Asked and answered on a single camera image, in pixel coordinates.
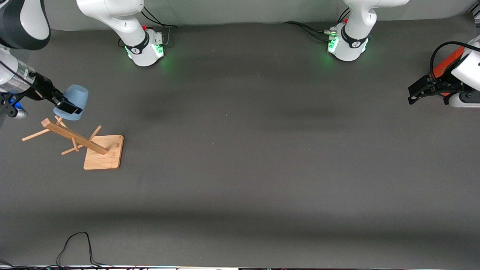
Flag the light blue plastic cup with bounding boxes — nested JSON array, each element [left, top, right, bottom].
[[54, 84, 89, 121]]

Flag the wooden cup rack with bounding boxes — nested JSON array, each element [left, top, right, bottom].
[[22, 116, 124, 170]]

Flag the orange cylindrical can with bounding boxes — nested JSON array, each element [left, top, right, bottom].
[[433, 46, 465, 97]]

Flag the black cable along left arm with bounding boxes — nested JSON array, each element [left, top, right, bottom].
[[429, 41, 480, 81]]

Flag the black right arm base cables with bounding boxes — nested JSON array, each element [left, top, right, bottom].
[[142, 6, 178, 46]]

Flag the black arm base cables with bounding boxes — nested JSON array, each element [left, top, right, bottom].
[[142, 6, 178, 46], [283, 7, 351, 42]]

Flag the black left arm base cables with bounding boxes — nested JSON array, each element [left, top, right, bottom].
[[283, 7, 351, 42]]

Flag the loose black cable loop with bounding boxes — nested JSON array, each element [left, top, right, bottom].
[[56, 232, 113, 269]]

